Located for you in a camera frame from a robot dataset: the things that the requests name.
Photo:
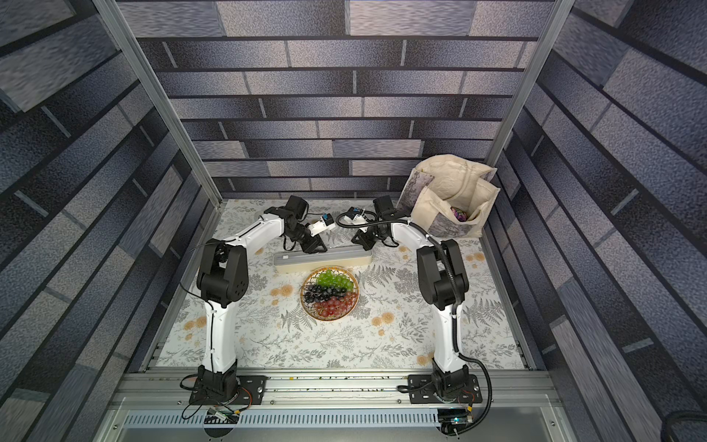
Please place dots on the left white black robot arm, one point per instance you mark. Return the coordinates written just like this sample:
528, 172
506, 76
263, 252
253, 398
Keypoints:
224, 279

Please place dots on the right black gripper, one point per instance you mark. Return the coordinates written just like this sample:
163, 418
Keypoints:
366, 238

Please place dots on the aluminium front rail frame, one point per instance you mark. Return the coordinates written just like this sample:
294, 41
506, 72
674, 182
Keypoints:
338, 405

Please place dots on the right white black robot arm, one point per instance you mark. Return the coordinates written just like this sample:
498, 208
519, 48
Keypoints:
441, 277

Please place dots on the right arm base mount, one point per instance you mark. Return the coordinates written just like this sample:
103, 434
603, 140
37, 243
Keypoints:
457, 388

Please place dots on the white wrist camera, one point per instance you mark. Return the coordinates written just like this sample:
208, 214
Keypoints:
356, 216
325, 223

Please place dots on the purple item inside bag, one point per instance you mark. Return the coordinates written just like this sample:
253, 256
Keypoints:
459, 214

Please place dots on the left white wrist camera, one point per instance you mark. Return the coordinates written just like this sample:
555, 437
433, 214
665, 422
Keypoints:
325, 223

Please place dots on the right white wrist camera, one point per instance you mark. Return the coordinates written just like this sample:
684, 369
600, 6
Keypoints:
356, 216

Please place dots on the woven plate of grapes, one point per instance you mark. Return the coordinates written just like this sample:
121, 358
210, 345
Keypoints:
329, 294

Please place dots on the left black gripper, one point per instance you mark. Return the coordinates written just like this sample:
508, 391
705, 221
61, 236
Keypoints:
312, 245

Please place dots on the beige canvas tote bag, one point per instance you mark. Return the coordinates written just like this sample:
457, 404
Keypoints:
440, 182

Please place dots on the grey plastic wrap dispenser box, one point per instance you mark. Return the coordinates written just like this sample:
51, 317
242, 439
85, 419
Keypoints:
299, 262

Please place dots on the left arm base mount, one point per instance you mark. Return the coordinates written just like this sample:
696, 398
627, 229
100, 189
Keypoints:
210, 389

